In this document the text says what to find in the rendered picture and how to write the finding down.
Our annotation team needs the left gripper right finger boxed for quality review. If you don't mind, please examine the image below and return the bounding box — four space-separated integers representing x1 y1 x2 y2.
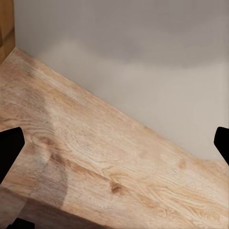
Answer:
214 127 229 165

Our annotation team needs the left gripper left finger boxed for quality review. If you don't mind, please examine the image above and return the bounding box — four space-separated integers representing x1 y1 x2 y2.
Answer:
0 127 25 184

